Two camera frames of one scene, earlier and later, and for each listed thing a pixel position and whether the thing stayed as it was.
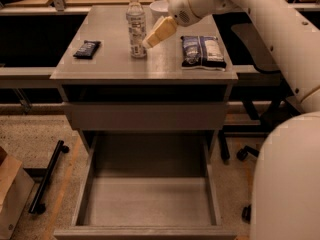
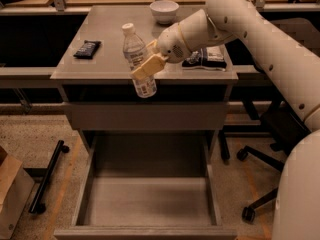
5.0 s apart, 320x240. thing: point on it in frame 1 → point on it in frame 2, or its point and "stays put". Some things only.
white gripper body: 179,8 → 170,44
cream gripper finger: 163,28 → 151,66
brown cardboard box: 16,188 stays put
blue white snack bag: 202,52 stays put
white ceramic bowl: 159,8 stays put
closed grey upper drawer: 146,115 stays put
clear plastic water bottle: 136,26 → 135,50
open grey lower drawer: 147,185 stays put
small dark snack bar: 87,49 stays put
